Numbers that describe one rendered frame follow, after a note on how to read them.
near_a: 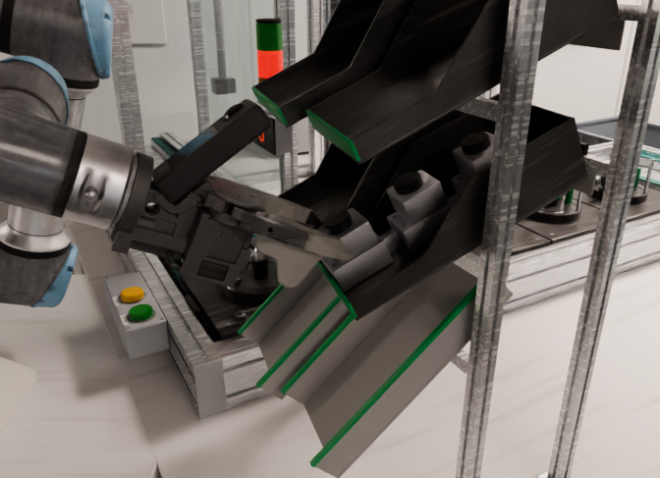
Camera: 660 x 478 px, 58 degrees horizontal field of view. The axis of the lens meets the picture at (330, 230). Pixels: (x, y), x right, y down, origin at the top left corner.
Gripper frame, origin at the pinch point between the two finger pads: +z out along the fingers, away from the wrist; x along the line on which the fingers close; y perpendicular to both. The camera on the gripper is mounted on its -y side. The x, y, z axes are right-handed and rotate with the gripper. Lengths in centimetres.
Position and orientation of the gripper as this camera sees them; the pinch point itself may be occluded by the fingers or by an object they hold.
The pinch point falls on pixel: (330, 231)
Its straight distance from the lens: 60.4
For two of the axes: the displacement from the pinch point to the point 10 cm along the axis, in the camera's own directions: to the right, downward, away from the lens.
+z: 8.5, 2.7, 4.5
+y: -4.0, 8.9, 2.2
